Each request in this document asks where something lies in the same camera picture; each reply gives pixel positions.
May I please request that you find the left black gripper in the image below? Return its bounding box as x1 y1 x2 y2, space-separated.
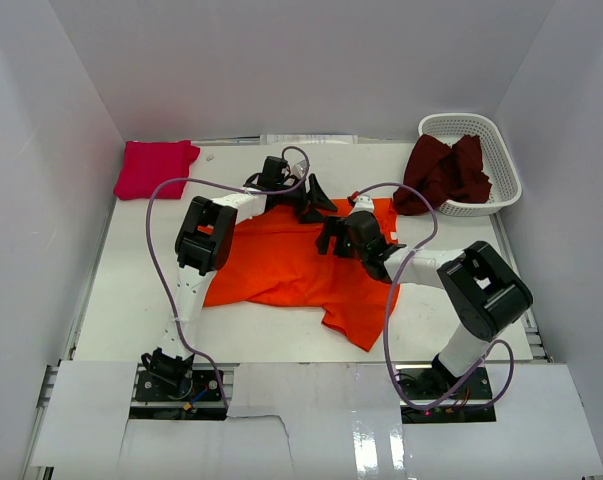
275 174 337 225

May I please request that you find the orange t shirt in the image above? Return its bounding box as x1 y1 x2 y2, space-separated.
204 205 390 351

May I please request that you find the dark red t shirt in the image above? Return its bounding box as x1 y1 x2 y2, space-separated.
403 134 492 209

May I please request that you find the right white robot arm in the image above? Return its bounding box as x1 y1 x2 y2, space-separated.
316 195 533 399

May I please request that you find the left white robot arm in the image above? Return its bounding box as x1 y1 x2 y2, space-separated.
142 146 337 399

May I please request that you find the folded pink t shirt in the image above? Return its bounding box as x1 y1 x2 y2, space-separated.
113 140 200 201

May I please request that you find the white plastic basket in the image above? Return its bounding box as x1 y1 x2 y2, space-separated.
418 113 522 217

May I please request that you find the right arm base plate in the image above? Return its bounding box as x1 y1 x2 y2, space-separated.
396 367 493 401

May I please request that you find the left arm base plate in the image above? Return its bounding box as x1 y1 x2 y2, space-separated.
133 367 222 403

